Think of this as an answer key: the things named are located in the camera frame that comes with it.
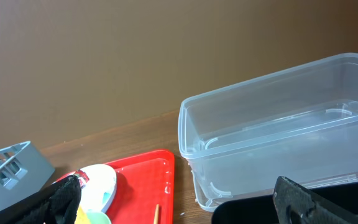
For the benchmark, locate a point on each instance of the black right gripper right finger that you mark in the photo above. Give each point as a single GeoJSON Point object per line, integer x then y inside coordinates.
{"type": "Point", "coordinates": [296, 204]}

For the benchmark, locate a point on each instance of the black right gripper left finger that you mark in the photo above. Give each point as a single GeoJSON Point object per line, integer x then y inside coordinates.
{"type": "Point", "coordinates": [57, 203]}

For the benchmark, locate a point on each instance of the yellow cup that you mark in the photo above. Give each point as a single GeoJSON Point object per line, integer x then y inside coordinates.
{"type": "Point", "coordinates": [81, 217]}

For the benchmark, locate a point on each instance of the red snack wrapper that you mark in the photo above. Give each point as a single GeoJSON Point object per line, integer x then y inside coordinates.
{"type": "Point", "coordinates": [82, 177]}

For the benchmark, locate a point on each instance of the green bowl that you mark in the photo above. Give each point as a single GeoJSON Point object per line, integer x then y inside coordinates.
{"type": "Point", "coordinates": [96, 217]}

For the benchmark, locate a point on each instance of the grey dishwasher rack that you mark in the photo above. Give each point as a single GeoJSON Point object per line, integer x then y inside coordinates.
{"type": "Point", "coordinates": [23, 172]}

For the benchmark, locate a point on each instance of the light blue plate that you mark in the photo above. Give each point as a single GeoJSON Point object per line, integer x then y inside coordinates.
{"type": "Point", "coordinates": [100, 191]}

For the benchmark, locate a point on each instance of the black plastic tray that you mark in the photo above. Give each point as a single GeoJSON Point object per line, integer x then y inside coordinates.
{"type": "Point", "coordinates": [261, 209]}

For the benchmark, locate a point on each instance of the clear plastic bin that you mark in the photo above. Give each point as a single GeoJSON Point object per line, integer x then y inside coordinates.
{"type": "Point", "coordinates": [301, 123]}

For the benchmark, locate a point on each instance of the red serving tray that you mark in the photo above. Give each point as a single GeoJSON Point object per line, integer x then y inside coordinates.
{"type": "Point", "coordinates": [143, 181]}

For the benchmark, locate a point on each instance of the wooden chopstick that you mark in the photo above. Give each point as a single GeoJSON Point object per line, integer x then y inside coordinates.
{"type": "Point", "coordinates": [156, 215]}

